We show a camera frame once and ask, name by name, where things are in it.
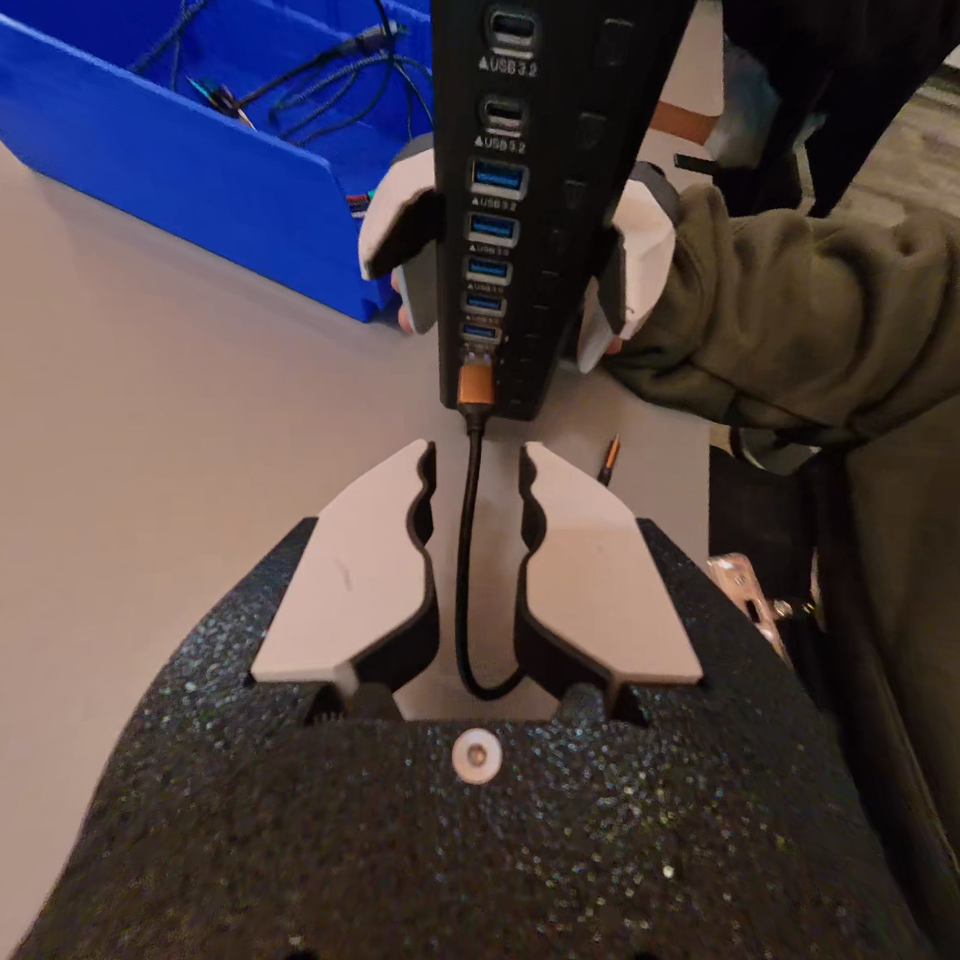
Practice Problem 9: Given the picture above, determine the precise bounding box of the black braided cable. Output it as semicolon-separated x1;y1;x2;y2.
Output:
266;52;436;147

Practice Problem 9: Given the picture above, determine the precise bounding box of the white plastic bag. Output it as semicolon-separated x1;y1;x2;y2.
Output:
708;41;781;162

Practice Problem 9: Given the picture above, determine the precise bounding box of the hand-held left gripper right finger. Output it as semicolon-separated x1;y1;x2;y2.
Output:
514;440;706;714

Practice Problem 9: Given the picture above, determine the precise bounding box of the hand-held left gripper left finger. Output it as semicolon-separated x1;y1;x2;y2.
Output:
249;438;441;699

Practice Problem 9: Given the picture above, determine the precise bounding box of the dark thin cable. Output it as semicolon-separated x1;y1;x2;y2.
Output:
127;0;211;76

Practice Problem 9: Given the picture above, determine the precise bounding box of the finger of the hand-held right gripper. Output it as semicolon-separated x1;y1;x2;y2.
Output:
358;133;444;336
577;161;682;375

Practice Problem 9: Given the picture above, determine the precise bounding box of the teal audio plug cable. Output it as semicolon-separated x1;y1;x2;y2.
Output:
183;75;260;132

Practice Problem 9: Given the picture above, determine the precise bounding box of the blue plastic bin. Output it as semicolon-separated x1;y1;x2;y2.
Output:
0;0;436;325

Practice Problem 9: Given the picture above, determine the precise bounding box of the person's olive jacket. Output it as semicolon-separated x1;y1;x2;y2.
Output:
813;397;960;960

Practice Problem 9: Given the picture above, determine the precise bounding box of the metal lanyard clip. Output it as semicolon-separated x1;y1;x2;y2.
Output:
708;553;819;646

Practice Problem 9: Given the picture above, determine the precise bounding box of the person's right forearm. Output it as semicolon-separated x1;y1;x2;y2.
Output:
600;183;960;455

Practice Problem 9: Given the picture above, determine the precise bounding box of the black multiport USB hub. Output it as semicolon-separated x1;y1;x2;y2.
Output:
429;0;699;421

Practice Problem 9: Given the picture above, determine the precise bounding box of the dark cloth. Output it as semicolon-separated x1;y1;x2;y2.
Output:
720;0;960;219

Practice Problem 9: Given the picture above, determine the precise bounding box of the black cable with orange plugs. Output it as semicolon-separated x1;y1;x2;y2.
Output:
452;354;624;704

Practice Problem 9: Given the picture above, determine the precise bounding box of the black cable with grey plug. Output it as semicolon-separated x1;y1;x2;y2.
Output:
236;22;410;114

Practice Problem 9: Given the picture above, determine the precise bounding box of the grey desk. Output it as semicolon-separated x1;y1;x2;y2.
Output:
0;0;725;946

